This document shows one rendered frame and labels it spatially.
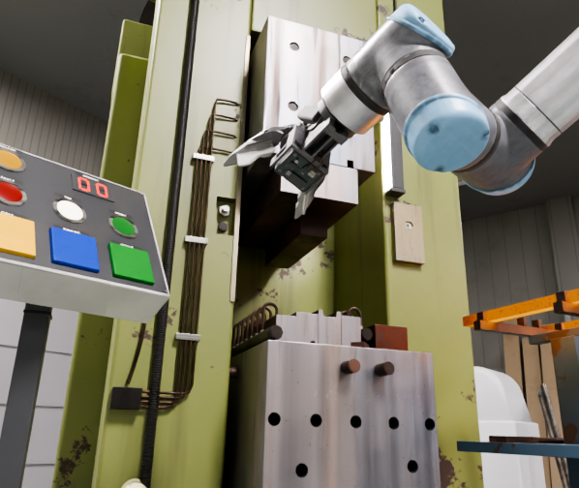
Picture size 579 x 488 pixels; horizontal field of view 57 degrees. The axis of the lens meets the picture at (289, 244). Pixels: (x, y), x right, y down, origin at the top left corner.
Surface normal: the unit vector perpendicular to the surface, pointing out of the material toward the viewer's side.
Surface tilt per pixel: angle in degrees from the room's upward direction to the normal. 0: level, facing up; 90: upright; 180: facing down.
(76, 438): 90
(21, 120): 90
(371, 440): 90
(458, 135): 158
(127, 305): 150
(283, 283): 90
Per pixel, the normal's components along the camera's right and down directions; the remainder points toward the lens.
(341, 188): 0.33, -0.30
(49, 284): 0.33, 0.71
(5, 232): 0.62, -0.66
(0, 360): 0.77, -0.19
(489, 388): -0.63, -0.27
